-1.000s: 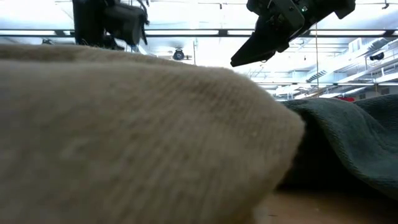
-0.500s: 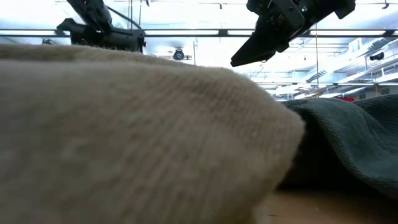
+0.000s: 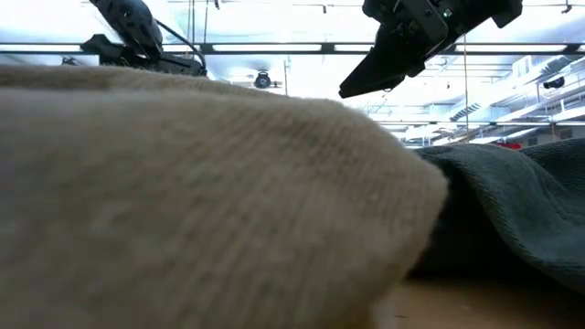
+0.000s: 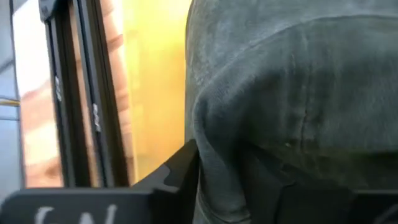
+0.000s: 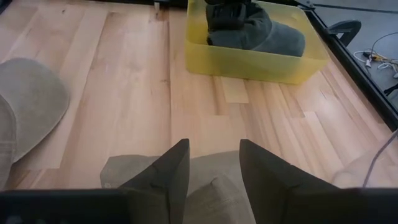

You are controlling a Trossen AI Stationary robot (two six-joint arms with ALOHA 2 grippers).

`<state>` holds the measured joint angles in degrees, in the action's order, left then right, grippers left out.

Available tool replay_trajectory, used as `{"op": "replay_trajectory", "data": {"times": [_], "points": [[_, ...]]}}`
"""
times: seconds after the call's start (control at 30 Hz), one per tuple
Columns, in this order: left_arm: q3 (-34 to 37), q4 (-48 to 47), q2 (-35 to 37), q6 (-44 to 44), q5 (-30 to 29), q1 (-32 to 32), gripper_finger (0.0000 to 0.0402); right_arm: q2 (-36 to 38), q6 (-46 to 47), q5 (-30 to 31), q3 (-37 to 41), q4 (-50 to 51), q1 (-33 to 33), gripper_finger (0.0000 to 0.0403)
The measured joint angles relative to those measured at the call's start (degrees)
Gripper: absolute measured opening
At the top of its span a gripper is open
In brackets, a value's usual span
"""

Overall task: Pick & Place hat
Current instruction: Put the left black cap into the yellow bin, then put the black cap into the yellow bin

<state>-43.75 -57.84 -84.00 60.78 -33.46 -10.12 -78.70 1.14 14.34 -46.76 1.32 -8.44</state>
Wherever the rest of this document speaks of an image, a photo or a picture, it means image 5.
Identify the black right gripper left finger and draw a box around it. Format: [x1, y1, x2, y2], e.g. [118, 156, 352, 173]
[119, 138, 191, 224]

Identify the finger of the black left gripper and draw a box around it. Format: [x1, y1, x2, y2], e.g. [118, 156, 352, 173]
[205, 2, 228, 31]
[227, 0, 251, 30]

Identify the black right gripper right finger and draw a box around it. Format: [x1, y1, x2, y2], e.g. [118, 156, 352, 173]
[239, 139, 340, 224]

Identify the dark grey hat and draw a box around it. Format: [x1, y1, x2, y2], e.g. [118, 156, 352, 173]
[205, 1, 306, 58]

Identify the beige fabric hat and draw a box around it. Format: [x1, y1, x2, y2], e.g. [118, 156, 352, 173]
[99, 150, 256, 224]

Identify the yellow translucent plastic bin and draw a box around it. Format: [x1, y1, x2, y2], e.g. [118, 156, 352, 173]
[185, 0, 330, 85]

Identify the black office chair base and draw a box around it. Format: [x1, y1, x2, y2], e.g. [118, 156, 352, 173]
[326, 19, 363, 47]

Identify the grey cable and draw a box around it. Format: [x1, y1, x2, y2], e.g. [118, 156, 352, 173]
[362, 129, 398, 188]

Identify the white floor cable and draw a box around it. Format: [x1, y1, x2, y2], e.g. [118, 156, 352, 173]
[353, 49, 398, 78]

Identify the thin black floor cable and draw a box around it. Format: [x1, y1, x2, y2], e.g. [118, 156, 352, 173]
[369, 30, 398, 55]

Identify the yellow handled tool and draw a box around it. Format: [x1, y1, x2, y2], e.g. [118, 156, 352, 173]
[363, 51, 389, 62]

